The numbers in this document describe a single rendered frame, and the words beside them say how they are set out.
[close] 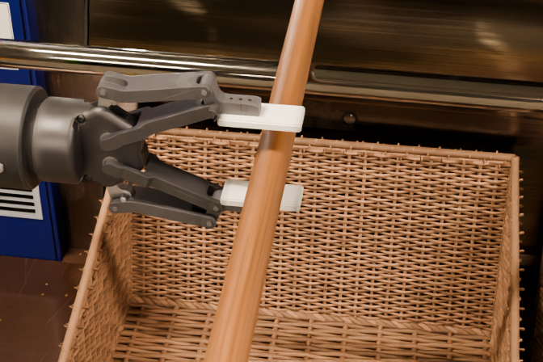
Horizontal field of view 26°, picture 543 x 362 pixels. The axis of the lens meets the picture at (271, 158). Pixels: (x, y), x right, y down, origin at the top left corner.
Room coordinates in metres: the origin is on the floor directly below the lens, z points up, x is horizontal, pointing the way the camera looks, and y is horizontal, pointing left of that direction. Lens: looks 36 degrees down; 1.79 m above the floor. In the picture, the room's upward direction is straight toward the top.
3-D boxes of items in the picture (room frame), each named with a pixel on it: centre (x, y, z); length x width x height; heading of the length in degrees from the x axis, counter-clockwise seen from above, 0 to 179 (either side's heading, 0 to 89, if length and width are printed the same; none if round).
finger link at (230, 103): (0.82, 0.03, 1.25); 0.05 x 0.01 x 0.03; 82
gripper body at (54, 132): (0.84, 0.16, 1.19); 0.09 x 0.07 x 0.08; 82
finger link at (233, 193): (0.82, 0.01, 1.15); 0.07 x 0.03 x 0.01; 82
